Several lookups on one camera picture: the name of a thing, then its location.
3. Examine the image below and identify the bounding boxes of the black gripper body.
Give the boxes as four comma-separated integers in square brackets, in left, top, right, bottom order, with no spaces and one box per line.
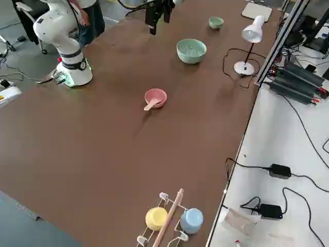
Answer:
[147,0,168,8]

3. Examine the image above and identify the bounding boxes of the small green bowl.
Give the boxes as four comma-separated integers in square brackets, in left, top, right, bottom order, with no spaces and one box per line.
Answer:
[208,16,224,30]

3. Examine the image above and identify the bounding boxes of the cream spoon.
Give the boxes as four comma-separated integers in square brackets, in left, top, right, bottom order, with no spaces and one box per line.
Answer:
[143,98,161,112]

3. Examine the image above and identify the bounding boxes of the large green bowl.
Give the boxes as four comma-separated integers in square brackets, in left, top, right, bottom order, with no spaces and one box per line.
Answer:
[176,38,208,65]

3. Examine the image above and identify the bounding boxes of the pink bowl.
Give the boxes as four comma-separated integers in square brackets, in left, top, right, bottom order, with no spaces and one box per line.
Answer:
[144,88,168,109]

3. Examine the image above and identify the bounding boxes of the clear glass beads pile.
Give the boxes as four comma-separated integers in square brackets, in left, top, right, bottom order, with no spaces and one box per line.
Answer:
[179,41,204,56]

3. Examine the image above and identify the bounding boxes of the white desk lamp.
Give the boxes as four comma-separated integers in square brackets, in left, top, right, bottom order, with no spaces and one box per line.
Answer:
[233,14,265,76]

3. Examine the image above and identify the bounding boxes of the green circuit board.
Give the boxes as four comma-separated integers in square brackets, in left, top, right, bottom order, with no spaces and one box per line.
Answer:
[50,71,69,85]

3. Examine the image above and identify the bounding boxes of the black jacket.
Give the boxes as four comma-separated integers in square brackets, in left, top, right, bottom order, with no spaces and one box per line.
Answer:
[19,2,39,43]

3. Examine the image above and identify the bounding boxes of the office chair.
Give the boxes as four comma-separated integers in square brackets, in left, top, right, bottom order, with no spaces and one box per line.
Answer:
[14,0,49,55]

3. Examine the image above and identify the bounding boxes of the black power supply box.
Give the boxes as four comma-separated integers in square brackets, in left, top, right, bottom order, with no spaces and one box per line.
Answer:
[282,62,325,90]
[269,76,316,105]

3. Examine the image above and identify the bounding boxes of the black computer monitor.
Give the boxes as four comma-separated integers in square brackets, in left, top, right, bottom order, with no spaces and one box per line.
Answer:
[302,14,329,55]

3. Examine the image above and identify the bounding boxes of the white box yellow label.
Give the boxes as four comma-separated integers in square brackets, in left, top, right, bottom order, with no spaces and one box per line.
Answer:
[0,86,22,108]

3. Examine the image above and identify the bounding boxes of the black power adapter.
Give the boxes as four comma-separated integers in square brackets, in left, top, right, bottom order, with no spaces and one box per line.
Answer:
[269,163,293,180]
[259,203,283,220]

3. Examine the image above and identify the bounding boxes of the wooden rod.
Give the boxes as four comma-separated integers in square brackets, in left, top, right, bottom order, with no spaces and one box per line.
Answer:
[151,187,185,247]

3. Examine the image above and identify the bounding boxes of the yellow cup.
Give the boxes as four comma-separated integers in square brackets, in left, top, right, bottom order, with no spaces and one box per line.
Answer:
[145,207,169,232]

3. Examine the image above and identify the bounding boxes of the blue cup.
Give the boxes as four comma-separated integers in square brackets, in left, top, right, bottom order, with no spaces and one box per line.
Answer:
[179,207,204,235]

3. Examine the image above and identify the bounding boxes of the clear plastic bag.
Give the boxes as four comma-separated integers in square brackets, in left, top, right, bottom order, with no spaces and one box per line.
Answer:
[220,207,258,237]

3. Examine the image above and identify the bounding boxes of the black lamp cable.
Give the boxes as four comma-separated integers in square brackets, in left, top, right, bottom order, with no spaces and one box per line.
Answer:
[222,48,267,90]

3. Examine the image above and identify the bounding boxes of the aluminium frame post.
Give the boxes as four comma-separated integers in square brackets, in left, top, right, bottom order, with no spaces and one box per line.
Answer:
[253,0,313,87]

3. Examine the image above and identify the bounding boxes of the white wire rack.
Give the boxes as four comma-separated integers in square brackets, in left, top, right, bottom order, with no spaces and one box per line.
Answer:
[136,191,190,247]

